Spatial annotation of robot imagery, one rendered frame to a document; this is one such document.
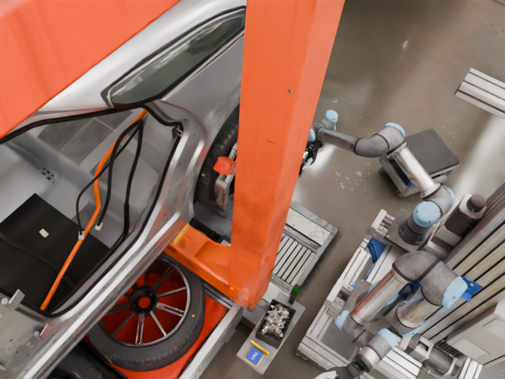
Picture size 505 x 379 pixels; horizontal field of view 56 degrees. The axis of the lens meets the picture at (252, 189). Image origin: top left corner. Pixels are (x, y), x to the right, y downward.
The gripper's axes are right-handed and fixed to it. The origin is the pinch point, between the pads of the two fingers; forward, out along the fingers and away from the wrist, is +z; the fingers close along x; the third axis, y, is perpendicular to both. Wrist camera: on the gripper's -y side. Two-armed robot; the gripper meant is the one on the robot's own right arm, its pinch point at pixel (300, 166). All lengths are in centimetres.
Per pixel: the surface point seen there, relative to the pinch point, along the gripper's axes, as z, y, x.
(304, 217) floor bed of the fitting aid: -16, -75, 7
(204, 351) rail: 104, -44, 10
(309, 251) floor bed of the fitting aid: 3, -77, 23
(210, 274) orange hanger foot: 76, -15, -6
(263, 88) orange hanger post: 76, 131, 13
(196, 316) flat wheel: 94, -33, -2
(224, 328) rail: 88, -44, 12
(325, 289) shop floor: 18, -83, 46
